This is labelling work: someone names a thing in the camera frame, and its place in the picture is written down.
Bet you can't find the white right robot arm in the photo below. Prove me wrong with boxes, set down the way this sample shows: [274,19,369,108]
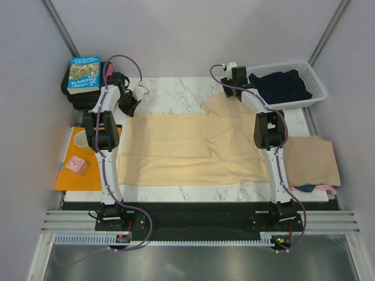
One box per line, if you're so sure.
[219,62,292,207]

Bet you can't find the white slotted cable duct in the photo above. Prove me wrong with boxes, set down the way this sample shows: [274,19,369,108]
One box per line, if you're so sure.
[54,232,294,246]

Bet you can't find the yellow t-shirt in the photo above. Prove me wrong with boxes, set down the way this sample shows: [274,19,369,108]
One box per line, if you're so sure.
[118,93,268,186]

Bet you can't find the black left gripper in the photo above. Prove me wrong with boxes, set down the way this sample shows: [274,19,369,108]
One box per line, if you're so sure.
[117,92,142,118]

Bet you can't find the pink cube block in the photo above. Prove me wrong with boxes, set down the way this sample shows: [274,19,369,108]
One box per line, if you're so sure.
[65,156,88,176]

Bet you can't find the blue illustrated book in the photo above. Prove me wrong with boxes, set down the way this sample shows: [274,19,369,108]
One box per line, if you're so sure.
[67,56,101,95]

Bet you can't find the folded pink and blue clothes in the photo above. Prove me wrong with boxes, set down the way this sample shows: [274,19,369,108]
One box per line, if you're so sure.
[290,184,337,195]

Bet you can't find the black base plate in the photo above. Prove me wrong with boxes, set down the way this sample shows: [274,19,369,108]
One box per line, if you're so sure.
[60,201,305,244]

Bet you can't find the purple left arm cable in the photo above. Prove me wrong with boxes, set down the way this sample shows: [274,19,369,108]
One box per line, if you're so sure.
[52,54,155,266]

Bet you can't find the folded beige t-shirt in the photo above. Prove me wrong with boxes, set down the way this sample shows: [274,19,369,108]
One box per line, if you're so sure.
[283,136,341,187]

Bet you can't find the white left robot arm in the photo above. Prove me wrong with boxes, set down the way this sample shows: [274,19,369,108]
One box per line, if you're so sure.
[83,72,140,230]

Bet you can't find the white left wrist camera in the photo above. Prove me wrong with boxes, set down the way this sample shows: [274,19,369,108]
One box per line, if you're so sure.
[132,85,150,100]

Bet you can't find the white plastic basket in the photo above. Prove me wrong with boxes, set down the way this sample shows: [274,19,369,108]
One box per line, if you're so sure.
[247,61,328,110]

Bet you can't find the yellow mug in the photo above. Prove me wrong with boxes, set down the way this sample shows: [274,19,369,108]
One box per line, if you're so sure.
[74,131,94,155]

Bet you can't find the navy t-shirt in basket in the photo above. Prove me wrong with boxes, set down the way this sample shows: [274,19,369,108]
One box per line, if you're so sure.
[249,70,312,105]

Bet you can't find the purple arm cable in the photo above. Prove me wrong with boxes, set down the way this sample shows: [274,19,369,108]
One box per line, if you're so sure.
[52,54,155,266]
[209,64,307,253]

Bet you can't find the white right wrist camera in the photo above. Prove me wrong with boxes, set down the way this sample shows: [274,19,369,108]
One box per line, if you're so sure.
[221,62,237,71]

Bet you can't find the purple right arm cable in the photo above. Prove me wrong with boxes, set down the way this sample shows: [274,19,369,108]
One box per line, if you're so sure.
[209,64,307,253]

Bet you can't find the orange board with black border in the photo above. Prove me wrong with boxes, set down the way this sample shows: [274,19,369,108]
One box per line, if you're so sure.
[54,124,123,191]

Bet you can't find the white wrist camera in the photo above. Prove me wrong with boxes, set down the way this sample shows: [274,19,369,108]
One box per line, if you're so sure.
[132,85,150,100]
[221,62,237,71]

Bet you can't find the pink and black case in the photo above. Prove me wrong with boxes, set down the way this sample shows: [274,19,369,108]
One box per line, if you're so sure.
[61,61,114,110]

